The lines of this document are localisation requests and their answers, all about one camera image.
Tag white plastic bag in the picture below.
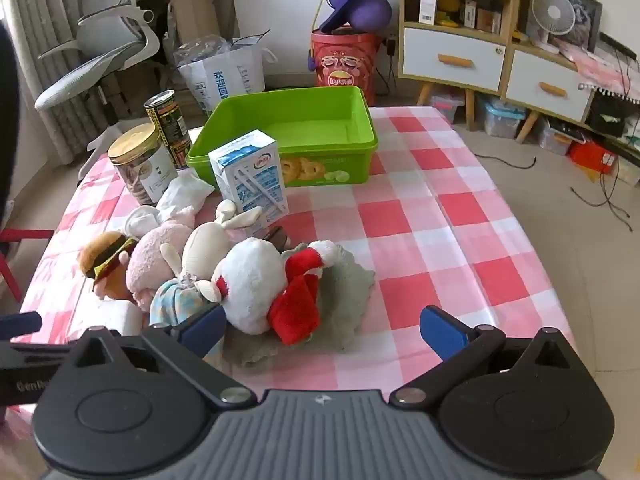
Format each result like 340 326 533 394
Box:
172 35 278 116

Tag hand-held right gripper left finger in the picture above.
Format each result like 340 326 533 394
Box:
67 304 258 409

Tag grey office chair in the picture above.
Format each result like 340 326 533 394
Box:
34 0 161 111

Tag dark picture frame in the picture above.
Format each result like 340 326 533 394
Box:
555 0 603 53

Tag gold lid jar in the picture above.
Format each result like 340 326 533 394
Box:
107 122 180 207

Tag black cable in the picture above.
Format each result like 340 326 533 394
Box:
570 160 636 233
472 152 538 171

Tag yellow toy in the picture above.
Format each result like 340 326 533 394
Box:
435 0 463 28

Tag brown oval pad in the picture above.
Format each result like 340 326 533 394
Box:
262 225 292 253

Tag white plush toy red scarf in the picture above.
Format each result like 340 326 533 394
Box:
210 237 341 346

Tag wooden drawer cabinet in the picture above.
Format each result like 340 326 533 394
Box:
397 0 608 146

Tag purple bouncing ball toy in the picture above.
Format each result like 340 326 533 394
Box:
312 0 396 33

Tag pink checked tablecloth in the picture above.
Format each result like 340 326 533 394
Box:
10 105 593 411

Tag blue white milk carton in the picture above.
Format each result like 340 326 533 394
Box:
207 129 291 225

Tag white socks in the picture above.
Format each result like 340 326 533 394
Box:
124 172 216 238

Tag green plastic box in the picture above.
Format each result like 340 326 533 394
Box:
185 85 378 188

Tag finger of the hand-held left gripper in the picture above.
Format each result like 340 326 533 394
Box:
0 341 76 363
0 311 43 342

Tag grey pleated curtain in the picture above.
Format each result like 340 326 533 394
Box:
10 0 86 161

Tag red box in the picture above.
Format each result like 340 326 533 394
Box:
570 140 618 176

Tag cardboard boxes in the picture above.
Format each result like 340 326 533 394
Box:
135 0 238 51

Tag red snack bucket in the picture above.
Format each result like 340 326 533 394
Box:
307 29 383 108

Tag pink plush rabbit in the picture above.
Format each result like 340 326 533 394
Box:
125 205 201 313

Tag white desk fan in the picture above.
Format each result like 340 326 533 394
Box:
530 0 573 56

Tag cream rabbit doll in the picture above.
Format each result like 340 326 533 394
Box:
149 199 266 333

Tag red chair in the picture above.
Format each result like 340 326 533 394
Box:
0 229 55 303

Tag green towel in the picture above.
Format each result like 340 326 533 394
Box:
225 242 377 368

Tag clear storage box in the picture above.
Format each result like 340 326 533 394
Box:
537 117 583 156
430 91 468 123
480 95 528 140

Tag pink floral cloth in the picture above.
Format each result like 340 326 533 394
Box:
570 47 640 106

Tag hamburger plush toy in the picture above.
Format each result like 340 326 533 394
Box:
76 230 138 303

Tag black yellow can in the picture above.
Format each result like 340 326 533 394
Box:
144 89 192 171

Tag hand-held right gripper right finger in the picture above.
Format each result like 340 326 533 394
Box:
389 304 583 409

